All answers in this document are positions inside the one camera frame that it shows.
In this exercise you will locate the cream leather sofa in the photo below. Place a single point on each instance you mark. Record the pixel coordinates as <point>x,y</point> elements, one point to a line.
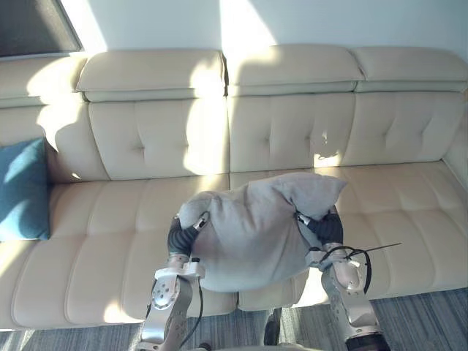
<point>128,204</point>

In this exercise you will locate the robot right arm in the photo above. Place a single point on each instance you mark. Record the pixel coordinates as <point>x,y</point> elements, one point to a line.
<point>351,303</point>

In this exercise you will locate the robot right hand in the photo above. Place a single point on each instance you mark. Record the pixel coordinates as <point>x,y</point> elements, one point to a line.
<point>327,230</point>

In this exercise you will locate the dark framed wall panel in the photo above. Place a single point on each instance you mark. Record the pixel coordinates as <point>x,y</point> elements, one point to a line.
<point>33,25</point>

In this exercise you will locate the light grey cushion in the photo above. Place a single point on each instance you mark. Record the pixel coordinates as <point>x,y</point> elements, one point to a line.
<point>256,234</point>

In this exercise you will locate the black zip tie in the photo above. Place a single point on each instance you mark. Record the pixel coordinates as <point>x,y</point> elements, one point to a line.
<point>380,248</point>

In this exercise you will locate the blue cushion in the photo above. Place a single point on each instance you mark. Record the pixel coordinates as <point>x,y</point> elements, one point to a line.
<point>22,194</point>

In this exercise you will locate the cream sofa headrest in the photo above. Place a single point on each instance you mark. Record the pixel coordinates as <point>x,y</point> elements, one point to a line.
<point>292,67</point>
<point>413,67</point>
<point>146,71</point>
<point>33,78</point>

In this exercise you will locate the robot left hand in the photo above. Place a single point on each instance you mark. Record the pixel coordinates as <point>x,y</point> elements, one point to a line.
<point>181,239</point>

